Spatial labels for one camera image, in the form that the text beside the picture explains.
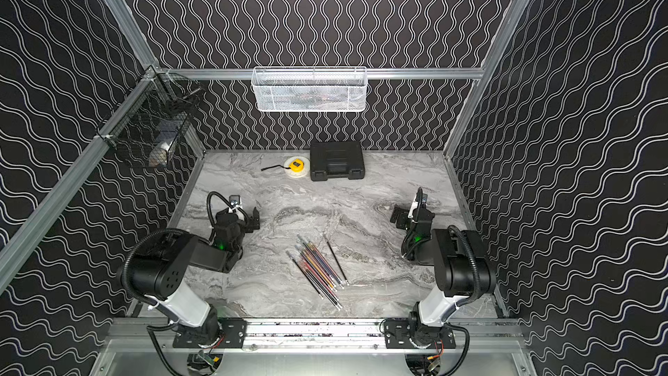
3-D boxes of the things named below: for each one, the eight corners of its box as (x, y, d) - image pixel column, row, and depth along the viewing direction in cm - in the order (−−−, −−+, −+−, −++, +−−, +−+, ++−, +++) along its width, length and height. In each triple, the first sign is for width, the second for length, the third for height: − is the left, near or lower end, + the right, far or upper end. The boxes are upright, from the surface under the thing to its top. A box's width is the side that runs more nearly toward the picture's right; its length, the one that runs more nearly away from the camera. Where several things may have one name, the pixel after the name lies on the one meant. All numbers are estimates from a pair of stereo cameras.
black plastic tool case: (309, 183, 112) (308, 173, 107) (312, 147, 126) (311, 137, 121) (363, 183, 112) (364, 173, 107) (360, 147, 126) (361, 137, 121)
